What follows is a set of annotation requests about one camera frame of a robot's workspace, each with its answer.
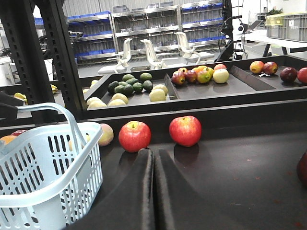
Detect mixed apple mango pile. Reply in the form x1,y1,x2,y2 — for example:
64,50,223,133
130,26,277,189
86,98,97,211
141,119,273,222
171,64,230,86

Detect avocado pile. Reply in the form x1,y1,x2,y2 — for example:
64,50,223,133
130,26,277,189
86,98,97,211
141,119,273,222
107,72,153,96

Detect grey plastic crate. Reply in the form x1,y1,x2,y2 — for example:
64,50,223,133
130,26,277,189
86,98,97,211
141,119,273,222
265,12,307,42

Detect orange right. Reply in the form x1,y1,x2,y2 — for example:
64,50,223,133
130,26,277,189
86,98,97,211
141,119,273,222
0,135,17,145

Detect red apple beside basket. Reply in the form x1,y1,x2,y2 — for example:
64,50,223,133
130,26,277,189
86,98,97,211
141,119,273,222
118,121,152,153

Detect black shelf upright post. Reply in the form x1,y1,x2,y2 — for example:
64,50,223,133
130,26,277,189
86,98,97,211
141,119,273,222
0,0,86,119

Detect white office chair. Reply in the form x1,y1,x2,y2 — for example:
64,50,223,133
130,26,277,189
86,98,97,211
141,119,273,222
98,38,132,75
141,39,186,69
175,32,214,64

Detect pale pear pile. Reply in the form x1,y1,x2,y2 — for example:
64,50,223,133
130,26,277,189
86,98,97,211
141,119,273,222
86,84,168,108

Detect pale peach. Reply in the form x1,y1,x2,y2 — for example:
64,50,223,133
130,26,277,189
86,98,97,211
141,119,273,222
98,123,114,147

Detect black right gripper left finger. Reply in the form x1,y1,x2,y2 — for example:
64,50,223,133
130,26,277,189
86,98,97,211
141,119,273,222
66,148,155,230

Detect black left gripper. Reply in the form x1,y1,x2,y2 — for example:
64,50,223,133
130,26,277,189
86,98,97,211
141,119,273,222
0,92,24,120

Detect black upper display shelf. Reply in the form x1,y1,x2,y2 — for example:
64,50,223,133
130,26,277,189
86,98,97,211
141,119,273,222
84,59,307,119

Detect red apple right table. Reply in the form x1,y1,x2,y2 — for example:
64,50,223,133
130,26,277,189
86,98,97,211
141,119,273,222
169,115,202,147

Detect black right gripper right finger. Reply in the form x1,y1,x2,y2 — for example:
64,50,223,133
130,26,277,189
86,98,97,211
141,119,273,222
155,149,307,230

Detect light blue plastic basket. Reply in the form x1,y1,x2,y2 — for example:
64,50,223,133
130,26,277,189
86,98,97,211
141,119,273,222
0,103,103,230

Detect metal storage racks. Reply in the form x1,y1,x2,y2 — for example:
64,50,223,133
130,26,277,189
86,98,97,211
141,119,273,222
64,0,224,63

